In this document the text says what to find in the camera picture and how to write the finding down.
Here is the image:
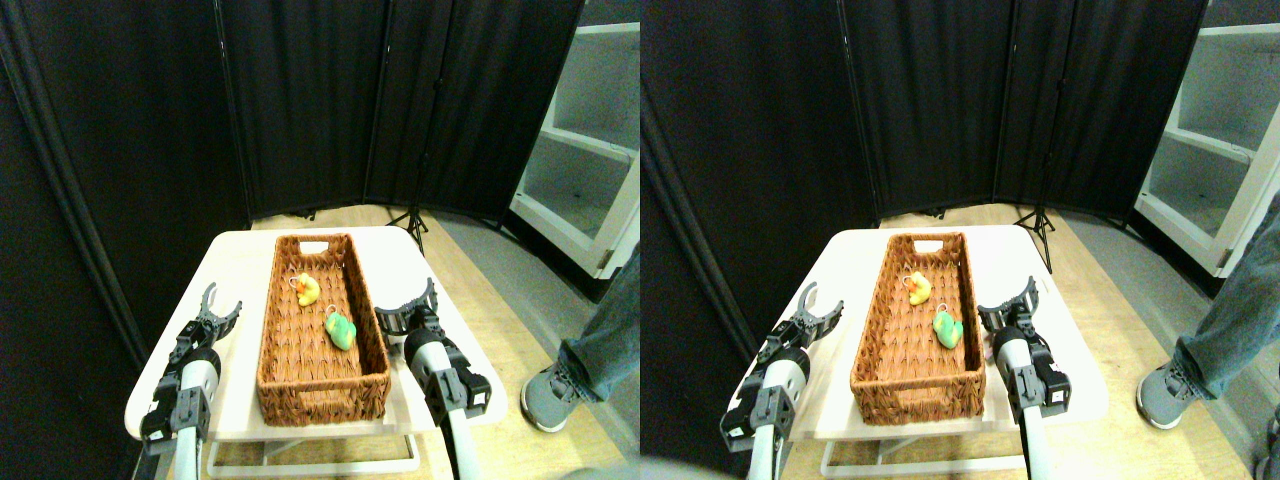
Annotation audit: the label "low white table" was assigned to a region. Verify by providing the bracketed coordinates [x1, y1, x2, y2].
[124, 226, 509, 477]
[726, 225, 1111, 477]

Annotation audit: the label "light green toy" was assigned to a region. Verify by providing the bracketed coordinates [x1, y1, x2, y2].
[323, 306, 359, 353]
[932, 306, 966, 351]

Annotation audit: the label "brown wicker basket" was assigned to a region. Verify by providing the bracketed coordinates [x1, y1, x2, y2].
[850, 232, 988, 426]
[256, 233, 393, 428]

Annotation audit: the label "black tripod stand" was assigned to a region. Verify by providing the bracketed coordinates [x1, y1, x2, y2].
[386, 203, 431, 259]
[1013, 203, 1057, 276]

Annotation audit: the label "white shelf unit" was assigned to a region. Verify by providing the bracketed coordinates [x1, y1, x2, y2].
[1133, 24, 1280, 279]
[508, 24, 640, 281]

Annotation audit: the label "person's legs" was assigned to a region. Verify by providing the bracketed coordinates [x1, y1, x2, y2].
[1137, 195, 1280, 431]
[520, 245, 640, 434]

